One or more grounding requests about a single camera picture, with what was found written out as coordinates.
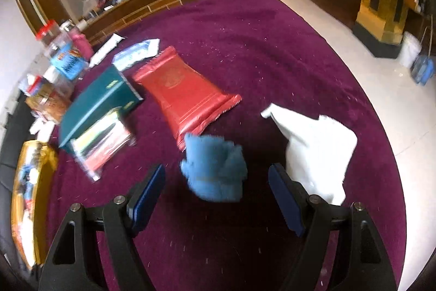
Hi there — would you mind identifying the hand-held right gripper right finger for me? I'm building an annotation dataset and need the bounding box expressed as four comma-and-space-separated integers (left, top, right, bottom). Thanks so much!
268, 163, 398, 291

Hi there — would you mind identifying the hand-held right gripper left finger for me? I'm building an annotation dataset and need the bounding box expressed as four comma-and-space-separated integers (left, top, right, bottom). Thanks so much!
37, 164, 167, 291

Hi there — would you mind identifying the blue towel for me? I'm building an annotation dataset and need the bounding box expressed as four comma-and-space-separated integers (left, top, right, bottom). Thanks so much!
179, 132, 249, 202

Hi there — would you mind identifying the yellow box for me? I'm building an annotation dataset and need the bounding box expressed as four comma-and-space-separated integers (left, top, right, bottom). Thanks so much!
10, 140, 59, 272

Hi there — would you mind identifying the white sock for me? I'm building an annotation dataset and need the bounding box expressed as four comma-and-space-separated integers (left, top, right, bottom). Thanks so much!
260, 102, 358, 206

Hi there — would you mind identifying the clear zip bag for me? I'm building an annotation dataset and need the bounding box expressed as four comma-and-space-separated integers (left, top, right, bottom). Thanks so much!
69, 110, 137, 183

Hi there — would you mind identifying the dark green box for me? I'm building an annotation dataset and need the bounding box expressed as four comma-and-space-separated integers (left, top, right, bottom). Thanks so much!
57, 65, 145, 155

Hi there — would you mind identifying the red foil packet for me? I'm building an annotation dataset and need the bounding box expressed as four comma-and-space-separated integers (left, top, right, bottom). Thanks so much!
131, 45, 243, 151

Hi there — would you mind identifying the blue cloth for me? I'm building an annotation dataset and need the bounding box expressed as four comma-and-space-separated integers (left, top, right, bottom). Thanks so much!
18, 166, 37, 207

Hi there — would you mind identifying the white plastic wrapper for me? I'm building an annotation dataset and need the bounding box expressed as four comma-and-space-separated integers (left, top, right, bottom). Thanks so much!
29, 120, 55, 142

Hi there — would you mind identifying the brown label clear jar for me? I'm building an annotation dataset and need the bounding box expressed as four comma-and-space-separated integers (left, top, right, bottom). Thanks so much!
25, 95, 72, 125

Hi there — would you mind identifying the black chair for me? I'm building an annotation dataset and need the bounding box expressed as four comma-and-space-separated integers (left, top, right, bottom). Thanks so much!
0, 100, 24, 281

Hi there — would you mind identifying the blue white wipes packet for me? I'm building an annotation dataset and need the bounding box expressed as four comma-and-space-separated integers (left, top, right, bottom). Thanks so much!
112, 38, 161, 70

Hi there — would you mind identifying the purple tablecloth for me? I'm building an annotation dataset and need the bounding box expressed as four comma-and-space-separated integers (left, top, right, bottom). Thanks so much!
46, 0, 410, 291

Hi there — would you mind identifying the white paper packet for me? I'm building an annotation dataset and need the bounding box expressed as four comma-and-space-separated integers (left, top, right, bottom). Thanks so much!
89, 32, 127, 68

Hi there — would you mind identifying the blue label jar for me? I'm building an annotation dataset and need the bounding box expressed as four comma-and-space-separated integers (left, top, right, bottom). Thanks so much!
44, 38, 90, 82

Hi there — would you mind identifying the pink bottle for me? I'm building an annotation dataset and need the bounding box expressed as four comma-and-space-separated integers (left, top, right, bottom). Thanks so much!
69, 29, 95, 62

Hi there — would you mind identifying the blue container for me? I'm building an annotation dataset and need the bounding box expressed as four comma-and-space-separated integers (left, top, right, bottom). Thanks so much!
410, 55, 435, 86

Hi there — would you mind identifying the clear jar red lid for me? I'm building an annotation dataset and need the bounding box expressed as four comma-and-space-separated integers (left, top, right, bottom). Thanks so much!
35, 20, 60, 48

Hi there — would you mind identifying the white bucket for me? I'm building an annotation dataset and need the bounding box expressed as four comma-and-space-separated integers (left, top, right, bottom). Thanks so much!
398, 31, 423, 70

